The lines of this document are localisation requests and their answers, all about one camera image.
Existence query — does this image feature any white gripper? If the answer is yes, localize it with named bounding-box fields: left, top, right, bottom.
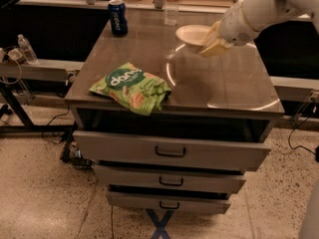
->
left=199, top=1, right=258, bottom=58

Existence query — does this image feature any white paper bowl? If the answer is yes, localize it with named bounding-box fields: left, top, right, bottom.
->
left=175, top=25, right=209, bottom=53

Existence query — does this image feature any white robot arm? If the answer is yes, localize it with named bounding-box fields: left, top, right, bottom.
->
left=199, top=0, right=319, bottom=57

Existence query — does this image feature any green rice chip bag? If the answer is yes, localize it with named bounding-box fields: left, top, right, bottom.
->
left=90, top=63, right=171, bottom=116

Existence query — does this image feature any clear water bottle on table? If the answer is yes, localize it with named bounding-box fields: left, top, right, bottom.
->
left=163, top=0, right=179, bottom=26

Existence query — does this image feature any blue pepsi can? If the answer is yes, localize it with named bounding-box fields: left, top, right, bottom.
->
left=108, top=0, right=128, bottom=36

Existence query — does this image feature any grey drawer cabinet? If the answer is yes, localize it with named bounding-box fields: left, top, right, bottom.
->
left=66, top=9, right=284, bottom=201

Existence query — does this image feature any middle grey drawer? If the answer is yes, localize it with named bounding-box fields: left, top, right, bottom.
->
left=95, top=165, right=246, bottom=194

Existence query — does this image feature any grey drawer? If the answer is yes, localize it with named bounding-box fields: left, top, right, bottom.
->
left=95, top=165, right=246, bottom=194
left=107, top=192, right=230, bottom=214
left=74, top=130, right=270, bottom=171

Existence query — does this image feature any top grey drawer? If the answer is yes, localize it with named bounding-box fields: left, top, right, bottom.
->
left=74, top=130, right=270, bottom=171

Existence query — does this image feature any grey side bench left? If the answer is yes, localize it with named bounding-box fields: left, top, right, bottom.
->
left=0, top=59, right=84, bottom=82

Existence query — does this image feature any bottom grey drawer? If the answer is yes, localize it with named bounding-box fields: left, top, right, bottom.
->
left=107, top=192, right=230, bottom=214

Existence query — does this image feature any small water bottle left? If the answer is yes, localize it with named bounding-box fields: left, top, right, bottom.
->
left=18, top=34, right=38, bottom=64

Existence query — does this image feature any blue tape cross on floor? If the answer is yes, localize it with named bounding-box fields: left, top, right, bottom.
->
left=146, top=209, right=173, bottom=239

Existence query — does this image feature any black cable on floor right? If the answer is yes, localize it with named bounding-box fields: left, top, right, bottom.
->
left=287, top=103, right=319, bottom=157

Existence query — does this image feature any black cable on floor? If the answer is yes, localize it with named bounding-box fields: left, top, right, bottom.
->
left=287, top=103, right=319, bottom=157
left=40, top=105, right=75, bottom=146

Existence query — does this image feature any black cable on floor left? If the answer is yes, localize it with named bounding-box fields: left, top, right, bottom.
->
left=40, top=105, right=75, bottom=146

